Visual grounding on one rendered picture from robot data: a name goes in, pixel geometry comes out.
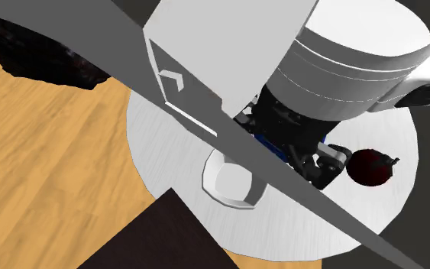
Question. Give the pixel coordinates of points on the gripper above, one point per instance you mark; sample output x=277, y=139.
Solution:
x=285, y=123

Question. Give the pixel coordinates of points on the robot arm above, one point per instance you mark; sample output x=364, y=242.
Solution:
x=237, y=48

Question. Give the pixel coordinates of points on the dark red round fruit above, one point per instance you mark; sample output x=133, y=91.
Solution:
x=367, y=169

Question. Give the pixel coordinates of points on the blue flat thing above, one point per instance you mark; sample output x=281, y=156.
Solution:
x=270, y=146

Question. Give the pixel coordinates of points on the white bowl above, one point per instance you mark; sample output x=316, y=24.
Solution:
x=233, y=182

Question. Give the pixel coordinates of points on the round white table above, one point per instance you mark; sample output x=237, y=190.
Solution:
x=162, y=149

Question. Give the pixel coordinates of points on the black rug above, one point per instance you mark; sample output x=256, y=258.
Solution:
x=32, y=56

